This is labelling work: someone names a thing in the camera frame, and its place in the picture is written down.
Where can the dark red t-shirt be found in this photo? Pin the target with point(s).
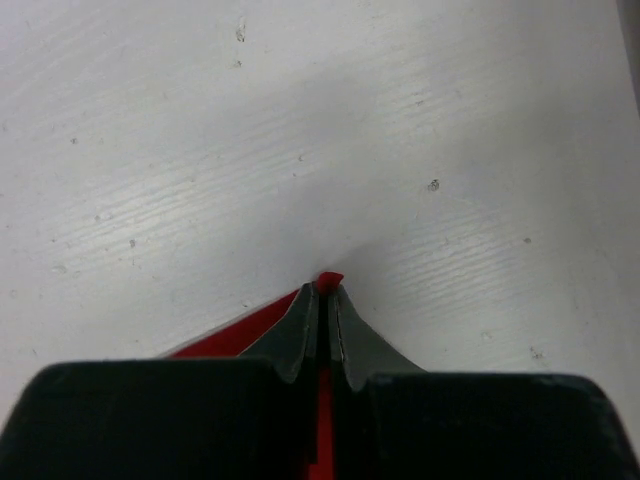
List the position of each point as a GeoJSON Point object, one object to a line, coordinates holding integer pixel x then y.
{"type": "Point", "coordinates": [240, 335]}

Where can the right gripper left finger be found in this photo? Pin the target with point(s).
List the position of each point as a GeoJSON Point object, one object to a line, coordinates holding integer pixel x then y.
{"type": "Point", "coordinates": [131, 419]}

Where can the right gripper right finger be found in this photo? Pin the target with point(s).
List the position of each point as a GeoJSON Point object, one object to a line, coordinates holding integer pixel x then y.
{"type": "Point", "coordinates": [394, 420]}

